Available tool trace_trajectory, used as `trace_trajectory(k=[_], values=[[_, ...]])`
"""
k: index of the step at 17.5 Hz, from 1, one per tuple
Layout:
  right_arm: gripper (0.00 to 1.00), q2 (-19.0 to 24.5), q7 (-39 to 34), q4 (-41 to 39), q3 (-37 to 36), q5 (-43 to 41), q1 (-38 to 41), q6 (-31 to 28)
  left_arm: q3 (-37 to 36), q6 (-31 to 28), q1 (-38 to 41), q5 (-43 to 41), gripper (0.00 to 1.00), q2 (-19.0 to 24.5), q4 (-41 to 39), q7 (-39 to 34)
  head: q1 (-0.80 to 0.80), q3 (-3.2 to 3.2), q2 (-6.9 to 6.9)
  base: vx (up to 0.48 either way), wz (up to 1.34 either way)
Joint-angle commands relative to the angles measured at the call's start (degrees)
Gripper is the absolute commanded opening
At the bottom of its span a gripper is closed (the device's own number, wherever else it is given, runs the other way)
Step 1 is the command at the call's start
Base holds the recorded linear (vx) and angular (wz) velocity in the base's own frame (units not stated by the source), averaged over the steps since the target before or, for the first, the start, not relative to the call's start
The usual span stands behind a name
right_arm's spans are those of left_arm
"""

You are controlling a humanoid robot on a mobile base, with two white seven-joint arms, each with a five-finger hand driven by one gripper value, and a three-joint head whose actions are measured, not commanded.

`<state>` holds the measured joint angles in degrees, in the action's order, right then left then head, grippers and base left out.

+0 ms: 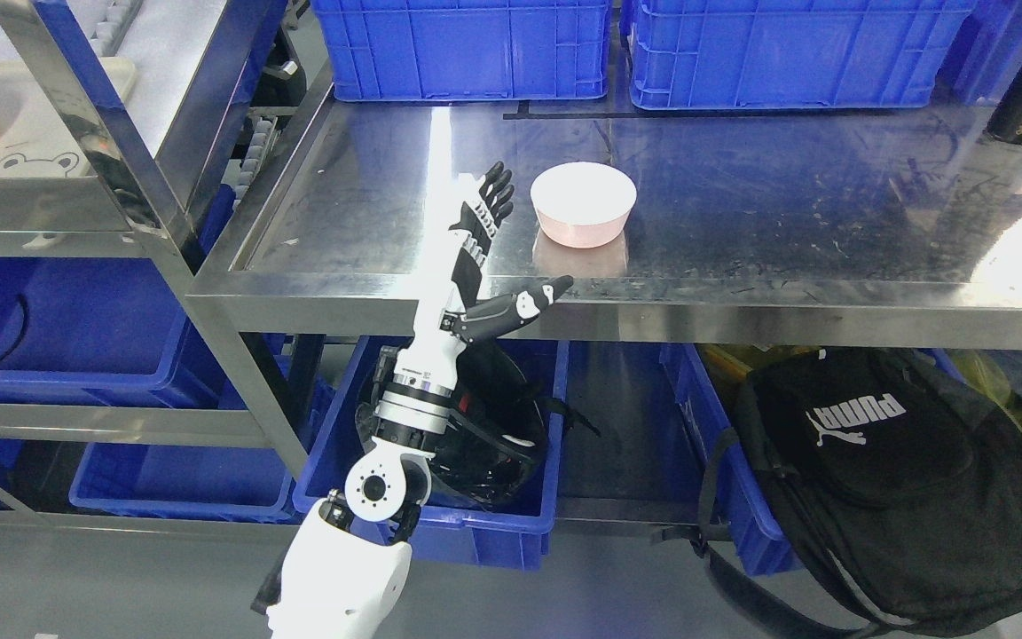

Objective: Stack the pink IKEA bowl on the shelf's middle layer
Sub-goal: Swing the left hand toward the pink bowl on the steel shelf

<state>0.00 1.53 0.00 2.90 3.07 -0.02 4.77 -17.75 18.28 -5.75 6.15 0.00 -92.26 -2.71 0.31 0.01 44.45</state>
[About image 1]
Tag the blue bin shelf lower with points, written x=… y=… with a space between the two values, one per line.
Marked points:
x=214 y=483

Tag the blue crate top left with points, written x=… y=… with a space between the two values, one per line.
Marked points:
x=441 y=51

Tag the blue crate top right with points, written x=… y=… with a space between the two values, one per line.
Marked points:
x=689 y=56

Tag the black puma backpack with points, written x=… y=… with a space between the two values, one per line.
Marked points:
x=898 y=486

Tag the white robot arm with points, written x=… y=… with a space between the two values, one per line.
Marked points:
x=348 y=563

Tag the pink ikea bowl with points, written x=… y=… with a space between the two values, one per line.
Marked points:
x=583 y=205

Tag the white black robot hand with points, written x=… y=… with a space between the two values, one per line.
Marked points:
x=486 y=204

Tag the white foam sheet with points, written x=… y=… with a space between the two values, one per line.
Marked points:
x=166 y=41

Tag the black helmet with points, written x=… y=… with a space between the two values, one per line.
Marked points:
x=498 y=434

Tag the blue bin shelf upper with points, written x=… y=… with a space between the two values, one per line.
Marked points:
x=99 y=332

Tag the steel table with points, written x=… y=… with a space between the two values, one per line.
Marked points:
x=827 y=228

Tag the blue crate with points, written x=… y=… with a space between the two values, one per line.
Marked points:
x=441 y=51
x=689 y=56

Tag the blue bin behind backpack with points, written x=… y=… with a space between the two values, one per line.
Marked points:
x=739 y=504

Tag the blue bin shelf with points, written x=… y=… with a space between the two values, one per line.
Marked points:
x=99 y=332
x=214 y=483

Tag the blue bin holding helmet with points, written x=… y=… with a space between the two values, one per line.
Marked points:
x=513 y=536

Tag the steel shelf rack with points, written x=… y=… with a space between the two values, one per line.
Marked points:
x=173 y=210

